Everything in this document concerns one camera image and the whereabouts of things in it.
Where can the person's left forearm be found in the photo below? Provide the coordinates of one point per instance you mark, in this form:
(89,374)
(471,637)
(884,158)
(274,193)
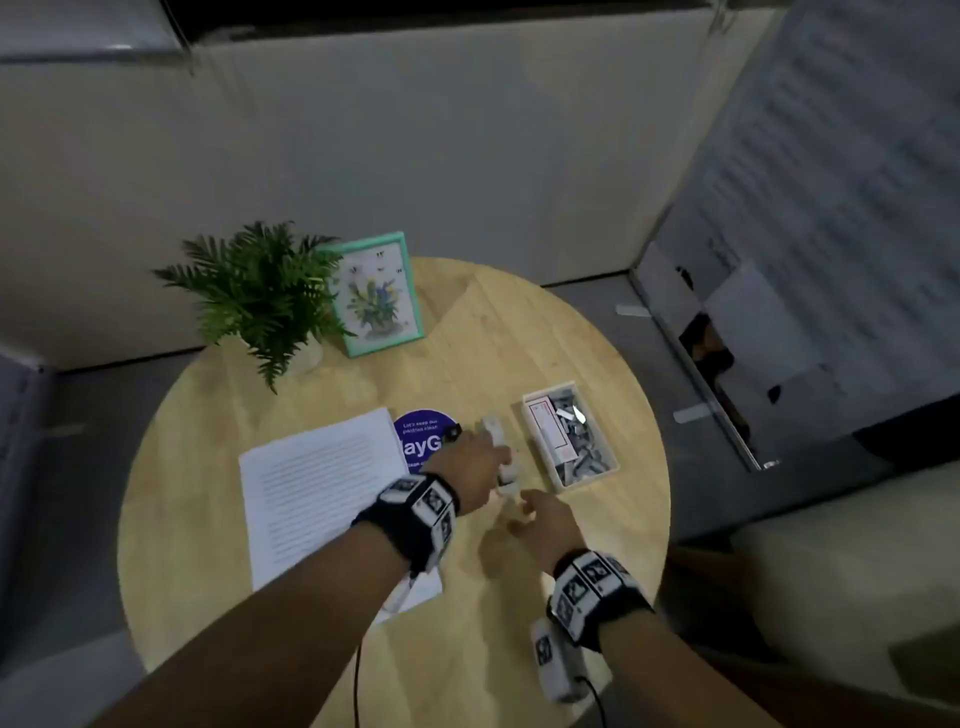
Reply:
(277,630)

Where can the small black clip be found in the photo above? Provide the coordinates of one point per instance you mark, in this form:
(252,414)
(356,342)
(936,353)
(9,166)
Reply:
(451,433)

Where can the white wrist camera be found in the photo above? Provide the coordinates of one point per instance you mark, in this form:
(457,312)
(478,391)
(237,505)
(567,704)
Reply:
(399,596)
(555,660)

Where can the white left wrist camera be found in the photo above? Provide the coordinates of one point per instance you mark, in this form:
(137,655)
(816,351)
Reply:
(399,596)

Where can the person's right fingers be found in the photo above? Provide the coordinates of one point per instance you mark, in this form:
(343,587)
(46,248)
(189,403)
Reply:
(526,507)

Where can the black wrist marker band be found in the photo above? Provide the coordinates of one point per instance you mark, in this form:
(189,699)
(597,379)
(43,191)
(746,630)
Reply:
(594,592)
(415,516)

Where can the white tape strip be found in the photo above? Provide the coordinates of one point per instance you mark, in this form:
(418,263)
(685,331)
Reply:
(632,310)
(690,412)

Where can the large leaning mirror panel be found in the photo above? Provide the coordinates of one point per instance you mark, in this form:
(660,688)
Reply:
(817,247)

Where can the white stapler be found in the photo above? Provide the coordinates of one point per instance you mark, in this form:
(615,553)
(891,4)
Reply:
(501,450)

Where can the black right wrist marker band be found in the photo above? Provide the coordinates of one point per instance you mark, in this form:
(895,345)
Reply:
(594,592)

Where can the black left wrist marker band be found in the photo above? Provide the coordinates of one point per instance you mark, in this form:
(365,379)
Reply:
(415,516)

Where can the teal framed flower picture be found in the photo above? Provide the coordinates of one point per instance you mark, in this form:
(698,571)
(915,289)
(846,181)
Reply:
(379,296)

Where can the green fern in pot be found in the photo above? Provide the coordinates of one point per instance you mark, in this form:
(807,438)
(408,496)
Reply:
(259,296)

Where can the white printed paper sheet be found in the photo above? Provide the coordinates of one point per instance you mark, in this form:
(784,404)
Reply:
(319,487)

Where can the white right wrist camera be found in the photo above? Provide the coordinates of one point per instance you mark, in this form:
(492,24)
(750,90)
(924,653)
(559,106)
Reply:
(555,660)

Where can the person's left fingers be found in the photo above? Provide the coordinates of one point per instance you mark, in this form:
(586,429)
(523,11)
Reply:
(504,463)

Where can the person's right forearm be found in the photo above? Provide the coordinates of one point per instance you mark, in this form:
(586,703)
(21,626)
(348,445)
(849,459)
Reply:
(675,675)

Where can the white box of staples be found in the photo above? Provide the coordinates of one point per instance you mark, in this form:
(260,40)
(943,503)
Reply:
(570,435)

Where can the beige upholstered seat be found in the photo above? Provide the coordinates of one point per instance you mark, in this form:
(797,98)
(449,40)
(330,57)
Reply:
(847,585)

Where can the purple round sticker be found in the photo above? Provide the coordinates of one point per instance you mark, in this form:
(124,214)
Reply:
(421,439)

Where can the person's right hand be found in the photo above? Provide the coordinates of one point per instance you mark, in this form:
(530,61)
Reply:
(553,529)

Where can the person's left hand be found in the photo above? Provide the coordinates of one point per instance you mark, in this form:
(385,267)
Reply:
(469,472)

